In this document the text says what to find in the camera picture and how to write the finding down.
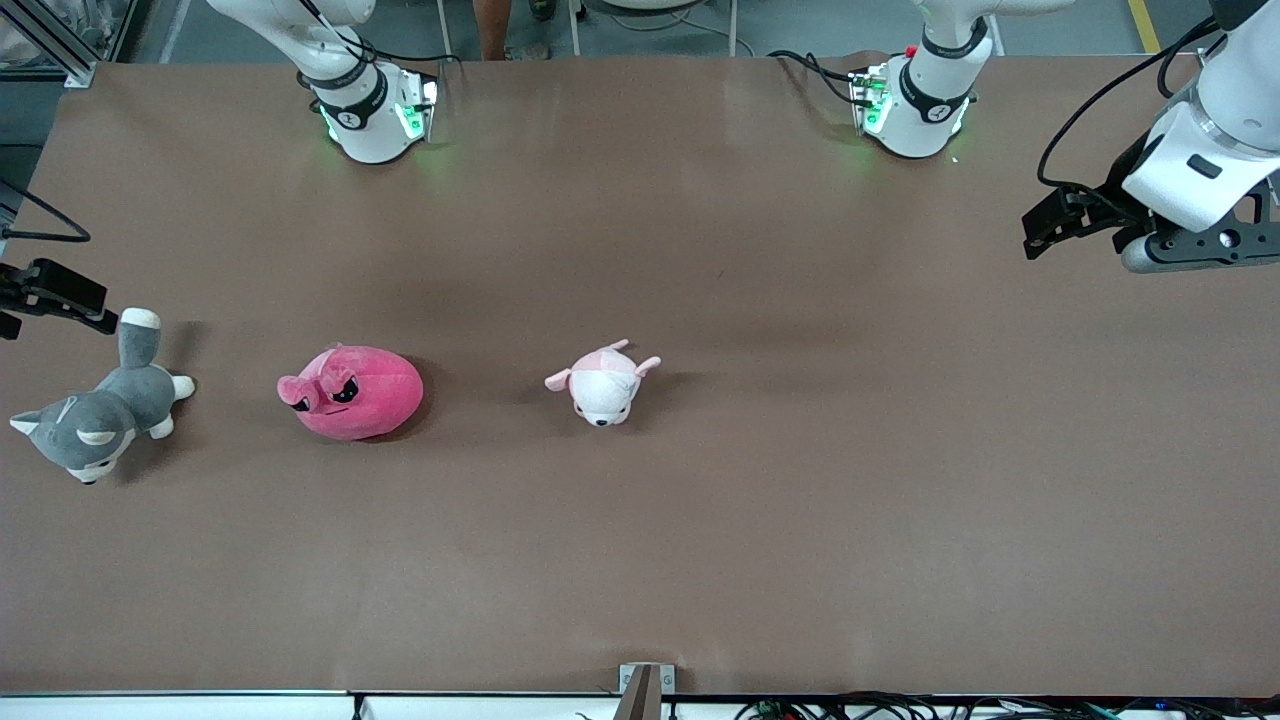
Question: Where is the tangled black cable bundle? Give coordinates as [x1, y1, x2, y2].
[735, 690, 1280, 720]

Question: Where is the grey white husky plush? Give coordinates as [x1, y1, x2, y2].
[9, 307, 197, 486]

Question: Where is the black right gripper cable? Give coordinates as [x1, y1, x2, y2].
[0, 180, 93, 245]

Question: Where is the aluminium frame profile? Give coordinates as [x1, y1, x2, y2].
[0, 0, 98, 89]

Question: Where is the pale pink white plush puppy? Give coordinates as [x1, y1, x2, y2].
[544, 339, 662, 428]

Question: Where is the metal table edge bracket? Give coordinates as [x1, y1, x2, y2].
[618, 663, 676, 720]

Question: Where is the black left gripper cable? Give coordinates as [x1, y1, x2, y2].
[1036, 15, 1227, 197]

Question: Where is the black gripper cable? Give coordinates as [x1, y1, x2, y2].
[0, 180, 93, 245]
[1036, 15, 1227, 197]

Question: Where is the round hot pink plush toy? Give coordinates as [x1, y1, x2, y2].
[277, 344, 424, 441]

